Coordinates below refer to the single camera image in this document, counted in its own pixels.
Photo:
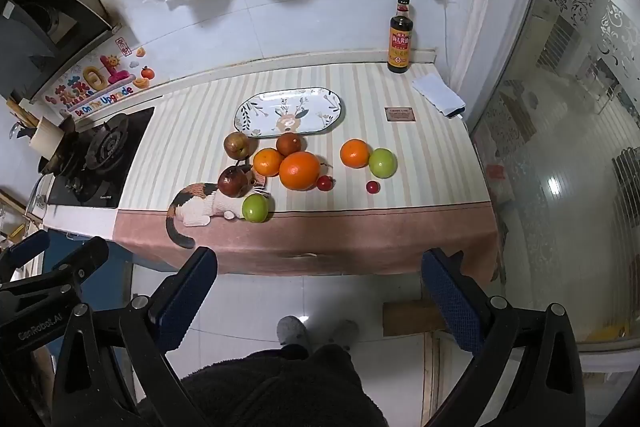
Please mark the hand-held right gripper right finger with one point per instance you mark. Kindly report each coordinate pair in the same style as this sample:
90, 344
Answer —
450, 307

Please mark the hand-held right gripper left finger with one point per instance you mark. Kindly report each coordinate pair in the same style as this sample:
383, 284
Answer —
172, 312

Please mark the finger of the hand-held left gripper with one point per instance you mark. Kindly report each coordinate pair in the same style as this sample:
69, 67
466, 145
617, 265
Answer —
25, 252
82, 257

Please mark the green apple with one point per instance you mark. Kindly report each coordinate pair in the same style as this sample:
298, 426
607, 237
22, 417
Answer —
382, 163
256, 207

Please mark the dark red apple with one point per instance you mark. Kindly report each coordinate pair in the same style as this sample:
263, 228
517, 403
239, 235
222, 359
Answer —
235, 181

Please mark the small orange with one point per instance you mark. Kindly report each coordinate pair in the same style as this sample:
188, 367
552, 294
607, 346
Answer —
267, 162
355, 153

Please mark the red and yellow apple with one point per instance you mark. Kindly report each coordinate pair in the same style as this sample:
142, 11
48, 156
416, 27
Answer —
237, 145

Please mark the large orange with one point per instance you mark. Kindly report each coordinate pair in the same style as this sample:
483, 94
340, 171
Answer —
299, 170

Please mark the brownish red apple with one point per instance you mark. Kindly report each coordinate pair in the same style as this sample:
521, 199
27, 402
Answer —
289, 143

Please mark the floral ceramic plate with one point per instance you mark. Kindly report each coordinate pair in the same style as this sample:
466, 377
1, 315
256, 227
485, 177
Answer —
290, 112

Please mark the wooden plank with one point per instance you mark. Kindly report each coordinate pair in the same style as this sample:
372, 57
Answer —
407, 316

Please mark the black gas stove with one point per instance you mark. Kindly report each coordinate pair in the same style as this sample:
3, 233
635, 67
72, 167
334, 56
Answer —
100, 167

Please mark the dark wok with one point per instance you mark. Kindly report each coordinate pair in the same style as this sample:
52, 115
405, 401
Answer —
62, 152

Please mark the grey slipper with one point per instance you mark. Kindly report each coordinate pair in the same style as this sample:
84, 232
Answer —
345, 332
292, 331

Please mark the beige utensil holder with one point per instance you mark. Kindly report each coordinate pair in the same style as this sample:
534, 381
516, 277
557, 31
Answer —
46, 137

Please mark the striped cat print tablecloth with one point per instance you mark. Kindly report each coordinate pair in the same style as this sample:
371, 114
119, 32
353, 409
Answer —
425, 187

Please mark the person's dark fleece clothing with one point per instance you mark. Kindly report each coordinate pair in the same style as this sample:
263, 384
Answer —
280, 392

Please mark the cherry tomato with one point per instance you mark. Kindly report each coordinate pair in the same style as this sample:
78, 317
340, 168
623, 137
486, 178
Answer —
372, 187
325, 182

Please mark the frosted glass door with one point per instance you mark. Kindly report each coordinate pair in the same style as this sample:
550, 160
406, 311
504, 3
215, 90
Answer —
565, 157

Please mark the brown label patch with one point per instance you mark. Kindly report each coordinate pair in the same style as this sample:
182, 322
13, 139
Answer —
400, 114

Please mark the white folded cloth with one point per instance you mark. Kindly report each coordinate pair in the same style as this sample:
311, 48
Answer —
437, 96

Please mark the range hood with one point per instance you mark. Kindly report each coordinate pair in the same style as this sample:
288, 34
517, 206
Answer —
50, 17

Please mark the dark sauce bottle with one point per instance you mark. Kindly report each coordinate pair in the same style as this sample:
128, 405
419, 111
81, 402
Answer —
401, 42

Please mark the colourful wall stickers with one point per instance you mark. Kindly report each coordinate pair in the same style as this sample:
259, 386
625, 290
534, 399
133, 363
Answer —
95, 82

